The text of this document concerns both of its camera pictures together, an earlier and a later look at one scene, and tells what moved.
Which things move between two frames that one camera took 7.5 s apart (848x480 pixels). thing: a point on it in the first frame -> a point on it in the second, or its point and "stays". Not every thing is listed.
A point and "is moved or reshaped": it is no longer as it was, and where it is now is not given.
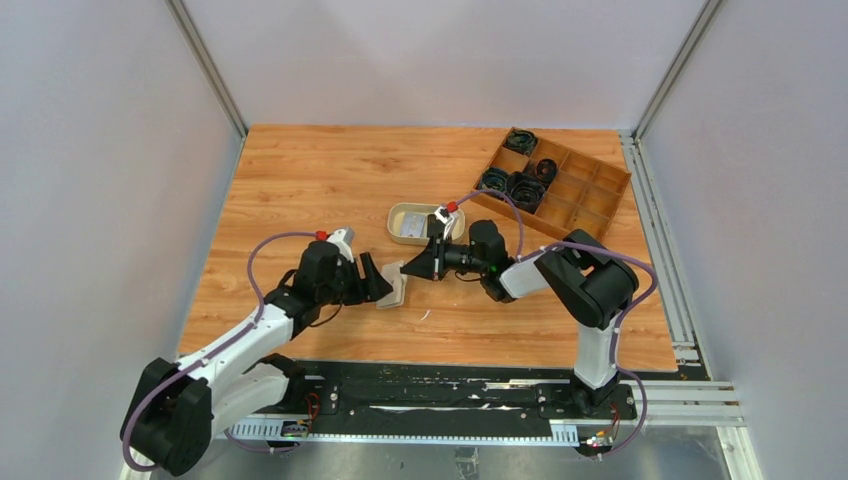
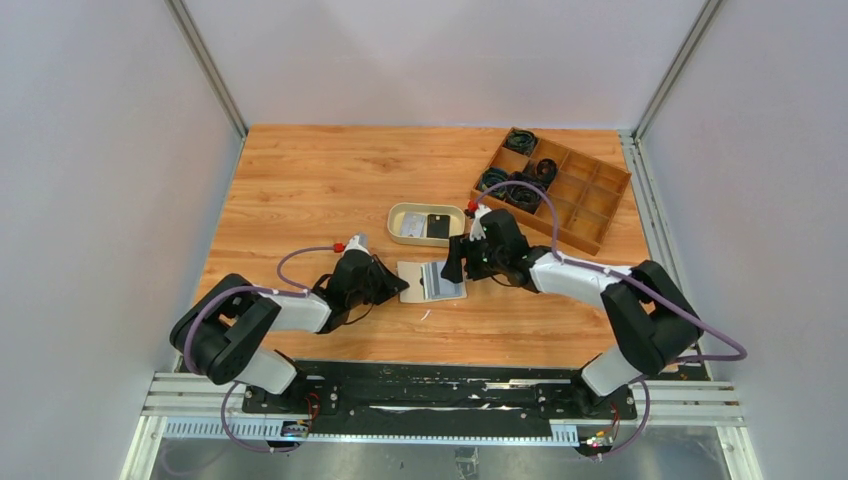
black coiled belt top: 522,141 stays
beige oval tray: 407,223 stays
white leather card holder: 398,281 is moved or reshaped
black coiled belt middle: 546,170 stays
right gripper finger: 423,265 -> 458,249
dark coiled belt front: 526,192 stays
